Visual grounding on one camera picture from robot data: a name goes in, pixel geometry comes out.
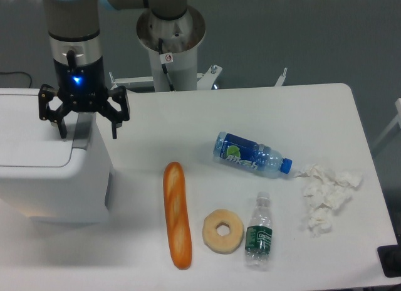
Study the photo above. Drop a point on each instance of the orange baguette bread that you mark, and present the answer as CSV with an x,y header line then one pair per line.
x,y
176,216

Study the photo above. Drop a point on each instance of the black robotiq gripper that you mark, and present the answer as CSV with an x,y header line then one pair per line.
x,y
83,90

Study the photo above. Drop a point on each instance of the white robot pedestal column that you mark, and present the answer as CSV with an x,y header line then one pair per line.
x,y
172,45

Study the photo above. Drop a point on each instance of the blue label drink bottle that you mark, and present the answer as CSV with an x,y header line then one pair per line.
x,y
250,156

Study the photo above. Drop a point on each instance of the white metal base frame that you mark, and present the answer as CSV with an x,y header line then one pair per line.
x,y
205,81

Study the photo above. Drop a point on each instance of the white frame at right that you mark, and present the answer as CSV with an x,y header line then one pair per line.
x,y
388,134

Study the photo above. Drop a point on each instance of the white trash can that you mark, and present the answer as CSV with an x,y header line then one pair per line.
x,y
45,177

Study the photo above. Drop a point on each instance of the crumpled white tissue paper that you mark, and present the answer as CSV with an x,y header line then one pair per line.
x,y
326,191

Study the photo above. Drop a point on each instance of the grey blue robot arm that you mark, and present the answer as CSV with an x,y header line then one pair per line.
x,y
74,34

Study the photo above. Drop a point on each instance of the green label water bottle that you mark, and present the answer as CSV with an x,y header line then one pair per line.
x,y
259,234

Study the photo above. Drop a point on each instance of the black device at edge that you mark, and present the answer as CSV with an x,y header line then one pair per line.
x,y
390,260

